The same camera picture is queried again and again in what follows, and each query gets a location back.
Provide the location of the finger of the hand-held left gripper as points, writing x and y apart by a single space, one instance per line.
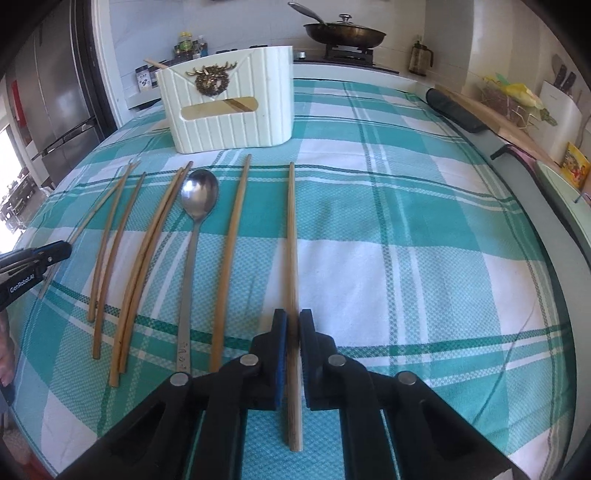
53 253

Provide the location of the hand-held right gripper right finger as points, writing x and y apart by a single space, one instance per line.
305 360

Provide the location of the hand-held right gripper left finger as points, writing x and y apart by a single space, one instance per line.
279 360

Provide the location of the long metal spoon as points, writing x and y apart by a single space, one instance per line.
199 194

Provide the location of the white ribbed utensil holder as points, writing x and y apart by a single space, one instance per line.
221 134

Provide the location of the person's left hand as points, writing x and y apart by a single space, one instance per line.
5 350

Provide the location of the red paper decoration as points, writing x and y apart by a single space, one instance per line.
17 99

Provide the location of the steel refrigerator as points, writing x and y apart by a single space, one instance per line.
55 92

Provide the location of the small white spice jar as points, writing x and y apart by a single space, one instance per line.
144 79

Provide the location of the yellow capped sauce bottle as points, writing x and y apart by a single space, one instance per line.
185 46

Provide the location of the dark sauce bottle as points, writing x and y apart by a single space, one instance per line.
195 50

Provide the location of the blue bottle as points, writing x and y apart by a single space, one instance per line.
203 46

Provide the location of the black curved pad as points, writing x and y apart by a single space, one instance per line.
455 110

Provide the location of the pink cloth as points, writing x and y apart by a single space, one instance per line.
521 159

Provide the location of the pale green object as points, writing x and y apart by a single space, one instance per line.
568 207

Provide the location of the black gas stove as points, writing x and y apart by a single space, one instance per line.
351 60

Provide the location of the wooden cutting board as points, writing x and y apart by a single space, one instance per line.
512 131

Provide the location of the dark frying pan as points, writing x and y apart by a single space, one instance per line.
346 37

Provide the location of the yellow snack packet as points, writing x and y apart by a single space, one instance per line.
576 164

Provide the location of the glass pan lid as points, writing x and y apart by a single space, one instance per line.
344 24

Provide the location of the yellow plastic bag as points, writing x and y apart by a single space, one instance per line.
519 92

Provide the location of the white knife block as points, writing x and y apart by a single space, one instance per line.
558 115

